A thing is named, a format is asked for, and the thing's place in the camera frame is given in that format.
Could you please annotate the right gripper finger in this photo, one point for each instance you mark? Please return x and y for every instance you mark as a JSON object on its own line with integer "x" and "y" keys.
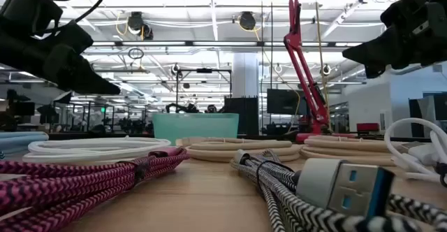
{"x": 373, "y": 48}
{"x": 375, "y": 71}

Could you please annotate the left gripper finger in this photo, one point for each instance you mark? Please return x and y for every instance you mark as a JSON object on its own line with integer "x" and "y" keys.
{"x": 75, "y": 36}
{"x": 77, "y": 74}

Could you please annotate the black background robot arm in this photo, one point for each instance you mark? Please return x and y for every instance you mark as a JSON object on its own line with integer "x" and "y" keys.
{"x": 181, "y": 108}

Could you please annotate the black studio light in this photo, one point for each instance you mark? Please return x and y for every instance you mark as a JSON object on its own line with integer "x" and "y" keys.
{"x": 64, "y": 98}

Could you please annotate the red box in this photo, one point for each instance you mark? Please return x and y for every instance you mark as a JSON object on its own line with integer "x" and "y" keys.
{"x": 367, "y": 127}

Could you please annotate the background computer monitor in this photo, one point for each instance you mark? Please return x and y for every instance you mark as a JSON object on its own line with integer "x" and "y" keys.
{"x": 24, "y": 108}

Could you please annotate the large black monitor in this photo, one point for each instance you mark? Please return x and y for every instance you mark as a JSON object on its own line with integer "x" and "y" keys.
{"x": 283, "y": 101}

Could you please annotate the teal plastic bin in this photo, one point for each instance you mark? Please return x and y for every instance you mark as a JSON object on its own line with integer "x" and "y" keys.
{"x": 195, "y": 127}

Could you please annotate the black cabinet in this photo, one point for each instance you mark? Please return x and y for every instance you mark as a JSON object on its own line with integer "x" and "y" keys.
{"x": 244, "y": 113}

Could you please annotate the person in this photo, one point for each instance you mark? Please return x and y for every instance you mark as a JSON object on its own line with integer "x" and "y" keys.
{"x": 211, "y": 109}

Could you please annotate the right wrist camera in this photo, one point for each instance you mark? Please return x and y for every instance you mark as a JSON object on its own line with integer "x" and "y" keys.
{"x": 405, "y": 12}

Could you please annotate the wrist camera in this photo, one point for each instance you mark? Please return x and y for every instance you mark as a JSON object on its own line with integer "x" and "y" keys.
{"x": 405, "y": 12}
{"x": 28, "y": 8}

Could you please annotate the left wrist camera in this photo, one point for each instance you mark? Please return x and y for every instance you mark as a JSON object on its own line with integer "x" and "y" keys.
{"x": 28, "y": 8}

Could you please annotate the black table frame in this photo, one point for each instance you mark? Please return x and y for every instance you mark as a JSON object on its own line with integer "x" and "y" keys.
{"x": 104, "y": 136}

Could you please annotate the black background frame rig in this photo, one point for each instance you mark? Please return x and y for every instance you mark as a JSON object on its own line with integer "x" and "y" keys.
{"x": 204, "y": 70}

